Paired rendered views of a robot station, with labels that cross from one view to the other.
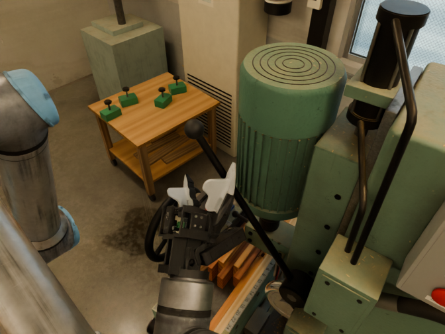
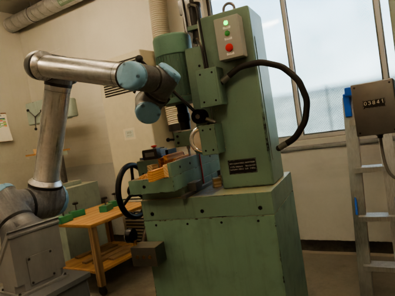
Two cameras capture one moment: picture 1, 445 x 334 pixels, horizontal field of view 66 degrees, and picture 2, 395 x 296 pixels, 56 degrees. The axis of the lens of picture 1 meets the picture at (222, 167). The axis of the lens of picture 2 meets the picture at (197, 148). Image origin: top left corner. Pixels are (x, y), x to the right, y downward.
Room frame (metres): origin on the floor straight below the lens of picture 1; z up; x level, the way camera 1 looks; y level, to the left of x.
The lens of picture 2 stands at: (-1.19, 0.19, 1.07)
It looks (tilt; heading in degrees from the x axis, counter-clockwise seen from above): 3 degrees down; 349
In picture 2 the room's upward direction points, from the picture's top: 9 degrees counter-clockwise
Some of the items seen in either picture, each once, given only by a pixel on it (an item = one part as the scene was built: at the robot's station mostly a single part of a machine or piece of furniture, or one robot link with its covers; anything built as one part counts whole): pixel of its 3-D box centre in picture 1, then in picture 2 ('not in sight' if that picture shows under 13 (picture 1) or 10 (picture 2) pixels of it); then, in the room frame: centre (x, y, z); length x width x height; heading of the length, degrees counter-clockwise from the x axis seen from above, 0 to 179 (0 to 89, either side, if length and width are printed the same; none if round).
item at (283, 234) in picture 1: (273, 238); (190, 139); (0.51, -0.13, 1.03); 0.14 x 0.07 x 0.09; 55
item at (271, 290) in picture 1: (289, 301); (203, 140); (0.35, -0.15, 1.02); 0.12 x 0.03 x 0.12; 55
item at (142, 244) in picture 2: not in sight; (148, 254); (0.39, 0.15, 0.58); 0.12 x 0.08 x 0.08; 55
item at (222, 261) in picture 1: (238, 246); (174, 161); (0.55, -0.04, 0.94); 0.17 x 0.02 x 0.07; 145
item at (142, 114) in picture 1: (157, 129); (103, 237); (1.90, 0.45, 0.32); 0.66 x 0.57 x 0.64; 134
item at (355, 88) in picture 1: (386, 70); (197, 22); (0.44, -0.23, 1.54); 0.08 x 0.08 x 0.17; 55
